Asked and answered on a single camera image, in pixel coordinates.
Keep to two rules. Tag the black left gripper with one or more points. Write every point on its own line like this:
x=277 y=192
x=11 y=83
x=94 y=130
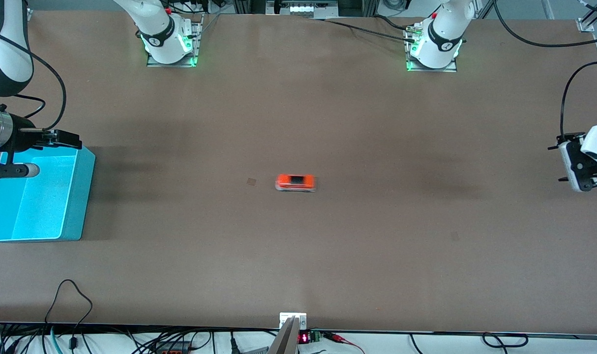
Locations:
x=563 y=179

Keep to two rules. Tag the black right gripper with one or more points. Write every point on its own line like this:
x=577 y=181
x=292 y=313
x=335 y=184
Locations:
x=24 y=138

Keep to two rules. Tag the orange toy bus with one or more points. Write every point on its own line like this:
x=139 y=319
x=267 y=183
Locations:
x=295 y=182

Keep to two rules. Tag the blue plastic box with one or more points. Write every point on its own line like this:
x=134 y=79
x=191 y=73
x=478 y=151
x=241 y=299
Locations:
x=43 y=206

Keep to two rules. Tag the black power plug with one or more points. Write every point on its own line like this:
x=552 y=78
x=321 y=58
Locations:
x=233 y=344

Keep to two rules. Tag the white lit power strip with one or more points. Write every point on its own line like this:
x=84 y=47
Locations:
x=308 y=8

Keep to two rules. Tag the red clip leads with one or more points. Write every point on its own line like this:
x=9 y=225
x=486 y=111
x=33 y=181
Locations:
x=335 y=338

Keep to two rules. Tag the red LED display board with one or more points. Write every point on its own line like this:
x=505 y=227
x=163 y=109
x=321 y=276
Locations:
x=304 y=338

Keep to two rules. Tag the metal corner bracket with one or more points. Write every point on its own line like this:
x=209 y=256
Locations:
x=586 y=24
x=29 y=14

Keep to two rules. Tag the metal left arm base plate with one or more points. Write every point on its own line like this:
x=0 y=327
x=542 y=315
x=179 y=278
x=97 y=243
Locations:
x=429 y=70

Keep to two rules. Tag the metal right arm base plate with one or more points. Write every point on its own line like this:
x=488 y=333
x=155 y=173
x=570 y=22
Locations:
x=197 y=39

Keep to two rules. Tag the aluminium frame post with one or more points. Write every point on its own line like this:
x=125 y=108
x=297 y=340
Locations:
x=237 y=6
x=372 y=6

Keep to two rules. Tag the white mounting bracket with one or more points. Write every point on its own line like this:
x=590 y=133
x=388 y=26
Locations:
x=284 y=316

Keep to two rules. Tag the grey camera mount bar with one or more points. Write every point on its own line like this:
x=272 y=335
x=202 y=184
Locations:
x=286 y=341

